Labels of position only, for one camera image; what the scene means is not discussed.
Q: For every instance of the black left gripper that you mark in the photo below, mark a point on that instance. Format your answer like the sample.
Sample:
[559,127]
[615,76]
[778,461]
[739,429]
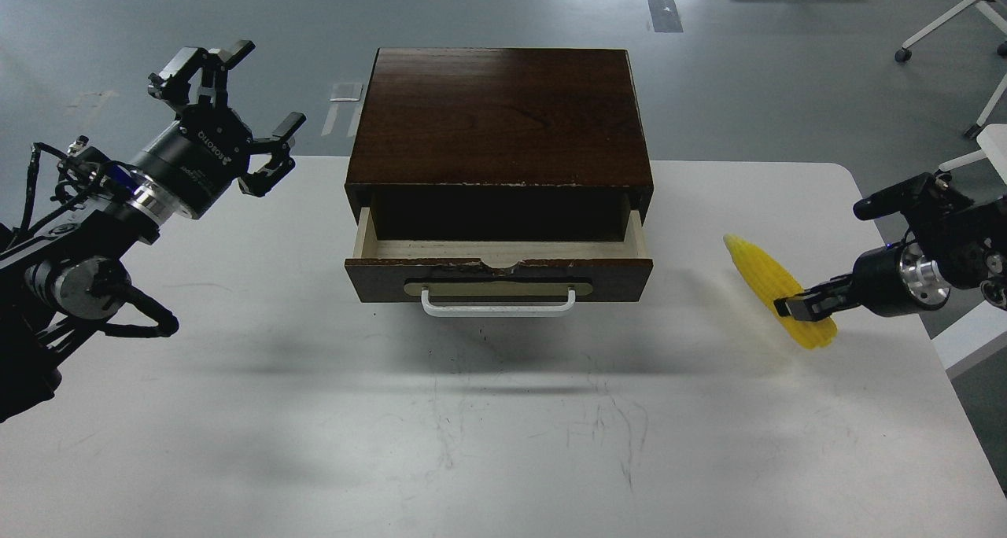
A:
[198,157]

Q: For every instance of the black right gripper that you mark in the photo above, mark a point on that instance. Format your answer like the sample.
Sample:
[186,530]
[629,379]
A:
[891,281]

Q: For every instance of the yellow corn cob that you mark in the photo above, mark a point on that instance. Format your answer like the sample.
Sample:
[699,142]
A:
[770,281]

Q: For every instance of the wooden drawer with white handle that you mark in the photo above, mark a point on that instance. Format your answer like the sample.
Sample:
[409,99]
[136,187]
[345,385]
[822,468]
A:
[498,278]

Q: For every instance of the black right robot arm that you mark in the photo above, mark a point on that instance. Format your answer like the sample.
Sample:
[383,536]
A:
[951,243]

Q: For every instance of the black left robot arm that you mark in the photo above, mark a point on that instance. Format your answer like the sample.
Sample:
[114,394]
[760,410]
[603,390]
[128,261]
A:
[62,277]

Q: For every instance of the dark wooden drawer cabinet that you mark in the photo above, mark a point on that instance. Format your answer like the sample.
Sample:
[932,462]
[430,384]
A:
[500,144]

